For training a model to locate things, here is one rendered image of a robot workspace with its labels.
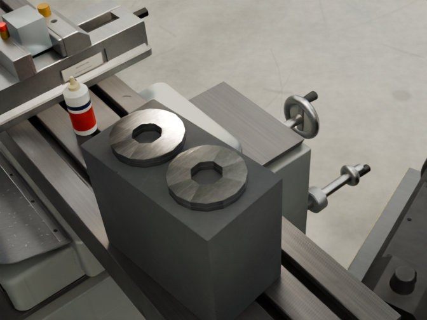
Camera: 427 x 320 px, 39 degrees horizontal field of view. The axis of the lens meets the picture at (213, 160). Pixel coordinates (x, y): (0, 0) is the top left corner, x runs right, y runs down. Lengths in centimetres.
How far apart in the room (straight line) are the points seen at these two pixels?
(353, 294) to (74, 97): 52
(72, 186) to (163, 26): 216
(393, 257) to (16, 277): 70
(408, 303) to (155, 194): 66
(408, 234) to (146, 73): 171
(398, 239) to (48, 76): 76
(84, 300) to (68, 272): 8
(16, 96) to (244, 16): 211
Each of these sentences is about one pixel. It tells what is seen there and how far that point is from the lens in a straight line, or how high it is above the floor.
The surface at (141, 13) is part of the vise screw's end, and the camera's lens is 125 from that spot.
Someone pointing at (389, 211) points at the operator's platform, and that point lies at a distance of 162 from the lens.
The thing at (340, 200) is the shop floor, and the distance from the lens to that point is 216.
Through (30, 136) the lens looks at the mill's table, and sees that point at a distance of 108.
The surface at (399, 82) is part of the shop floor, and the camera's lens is 269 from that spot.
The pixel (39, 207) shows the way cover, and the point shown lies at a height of 86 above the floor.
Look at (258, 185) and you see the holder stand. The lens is 67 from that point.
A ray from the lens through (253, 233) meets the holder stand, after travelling 69.
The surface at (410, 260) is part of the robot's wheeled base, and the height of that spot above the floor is 59.
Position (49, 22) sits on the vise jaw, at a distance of 115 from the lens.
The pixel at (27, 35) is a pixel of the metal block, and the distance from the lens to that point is 110.
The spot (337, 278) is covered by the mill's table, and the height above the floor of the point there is 93.
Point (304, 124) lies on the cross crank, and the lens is 150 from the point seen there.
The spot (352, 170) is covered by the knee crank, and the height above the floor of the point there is 53.
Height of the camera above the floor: 160
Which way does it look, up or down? 44 degrees down
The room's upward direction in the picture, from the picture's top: 5 degrees counter-clockwise
